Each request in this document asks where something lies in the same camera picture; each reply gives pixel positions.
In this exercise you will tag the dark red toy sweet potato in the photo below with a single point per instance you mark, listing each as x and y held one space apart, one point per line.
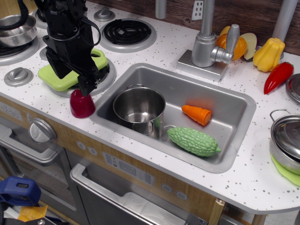
81 106

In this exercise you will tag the silver stove knob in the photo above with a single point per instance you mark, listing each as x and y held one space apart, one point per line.
104 15
18 77

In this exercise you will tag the orange toy pumpkin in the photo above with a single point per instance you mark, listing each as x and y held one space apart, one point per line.
240 48

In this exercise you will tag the silver rear stove knob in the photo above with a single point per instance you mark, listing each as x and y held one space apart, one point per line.
104 15

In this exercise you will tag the steel bowl on stove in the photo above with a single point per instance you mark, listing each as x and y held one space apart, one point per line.
21 35

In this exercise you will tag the white wall outlet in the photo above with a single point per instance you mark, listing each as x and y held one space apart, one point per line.
197 13

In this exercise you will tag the blue clamp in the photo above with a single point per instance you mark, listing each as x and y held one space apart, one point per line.
19 191

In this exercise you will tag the light green cutting board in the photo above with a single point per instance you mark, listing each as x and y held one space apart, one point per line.
48 75

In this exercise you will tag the silver toy faucet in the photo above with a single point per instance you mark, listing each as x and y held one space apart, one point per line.
208 60

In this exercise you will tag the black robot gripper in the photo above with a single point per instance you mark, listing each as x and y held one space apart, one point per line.
69 44

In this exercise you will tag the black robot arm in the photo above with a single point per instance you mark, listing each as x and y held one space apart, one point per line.
75 7

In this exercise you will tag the yellow toy bell pepper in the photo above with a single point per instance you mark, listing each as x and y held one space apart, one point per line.
268 56

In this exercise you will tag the black coil stove burner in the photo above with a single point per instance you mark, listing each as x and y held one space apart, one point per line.
127 35

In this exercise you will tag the silver dishwasher door handle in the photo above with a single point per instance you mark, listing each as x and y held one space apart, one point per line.
111 200

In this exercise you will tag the green toy bitter melon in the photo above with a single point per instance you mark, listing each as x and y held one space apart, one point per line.
194 141

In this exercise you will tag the toy apple slice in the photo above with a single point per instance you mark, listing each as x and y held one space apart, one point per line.
251 41

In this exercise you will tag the steel pot with lid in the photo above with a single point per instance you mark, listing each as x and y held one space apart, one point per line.
285 139

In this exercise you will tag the silver oven door handle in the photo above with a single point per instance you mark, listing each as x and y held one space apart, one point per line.
45 158

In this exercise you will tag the orange toy carrot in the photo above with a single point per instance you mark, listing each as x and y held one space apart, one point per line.
198 114

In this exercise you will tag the light green plate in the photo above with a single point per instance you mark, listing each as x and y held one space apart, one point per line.
292 177

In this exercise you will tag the small steel pot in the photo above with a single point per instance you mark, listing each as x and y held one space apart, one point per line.
140 109

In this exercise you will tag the red toy chili pepper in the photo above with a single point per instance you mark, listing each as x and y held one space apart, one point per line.
277 76

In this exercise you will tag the steel lid at right edge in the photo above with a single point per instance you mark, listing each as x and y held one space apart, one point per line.
292 85

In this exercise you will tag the silver oven dial knob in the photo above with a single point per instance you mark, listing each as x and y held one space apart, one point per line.
40 131

